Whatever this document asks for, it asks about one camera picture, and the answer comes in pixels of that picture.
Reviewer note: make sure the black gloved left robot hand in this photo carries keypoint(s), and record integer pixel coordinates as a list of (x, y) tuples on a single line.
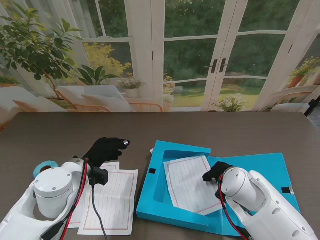
[(105, 150)]

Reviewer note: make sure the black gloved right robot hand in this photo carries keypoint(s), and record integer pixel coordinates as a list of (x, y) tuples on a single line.
[(217, 171)]

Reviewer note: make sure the red-lined white paper sheet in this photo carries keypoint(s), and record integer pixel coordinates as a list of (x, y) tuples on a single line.
[(117, 200), (113, 167), (187, 182)]

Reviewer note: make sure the blue plastic file box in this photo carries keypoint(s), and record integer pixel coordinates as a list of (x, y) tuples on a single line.
[(262, 170)]

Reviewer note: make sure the white peeled label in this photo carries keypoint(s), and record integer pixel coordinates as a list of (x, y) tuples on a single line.
[(151, 150)]

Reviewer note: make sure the blue-backed white label roll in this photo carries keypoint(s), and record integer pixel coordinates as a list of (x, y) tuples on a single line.
[(41, 167)]

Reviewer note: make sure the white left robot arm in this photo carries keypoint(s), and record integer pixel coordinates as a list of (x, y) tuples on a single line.
[(52, 190)]

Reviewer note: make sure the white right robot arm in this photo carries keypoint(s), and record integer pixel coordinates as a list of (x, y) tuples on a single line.
[(250, 190)]

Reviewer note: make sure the black tripod stand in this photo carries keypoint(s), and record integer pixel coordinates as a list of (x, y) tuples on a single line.
[(312, 106)]

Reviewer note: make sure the printed garden window backdrop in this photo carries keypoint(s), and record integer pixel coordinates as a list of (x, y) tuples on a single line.
[(190, 50)]

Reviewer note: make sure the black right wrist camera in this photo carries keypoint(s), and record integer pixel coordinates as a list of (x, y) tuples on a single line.
[(218, 195)]

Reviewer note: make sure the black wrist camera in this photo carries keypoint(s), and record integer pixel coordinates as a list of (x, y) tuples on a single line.
[(98, 176), (218, 195)]

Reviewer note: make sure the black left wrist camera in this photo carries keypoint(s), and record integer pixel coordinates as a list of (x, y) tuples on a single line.
[(98, 176)]

